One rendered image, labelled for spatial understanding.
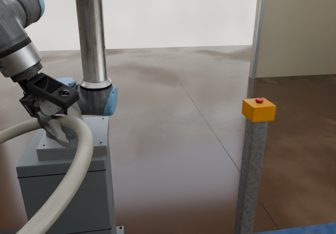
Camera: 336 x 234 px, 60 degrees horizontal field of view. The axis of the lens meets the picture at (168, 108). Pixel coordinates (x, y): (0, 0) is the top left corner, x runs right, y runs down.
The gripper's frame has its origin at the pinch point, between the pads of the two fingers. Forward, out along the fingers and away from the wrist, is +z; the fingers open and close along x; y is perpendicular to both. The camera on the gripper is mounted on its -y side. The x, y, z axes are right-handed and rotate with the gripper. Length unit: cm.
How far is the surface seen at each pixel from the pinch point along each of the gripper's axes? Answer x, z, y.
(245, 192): -62, 95, 2
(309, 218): -110, 177, -10
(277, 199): -118, 175, 16
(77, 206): -6, 60, 61
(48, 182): -4, 41, 65
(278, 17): -502, 167, 131
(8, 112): -94, 91, 371
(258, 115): -77, 52, -9
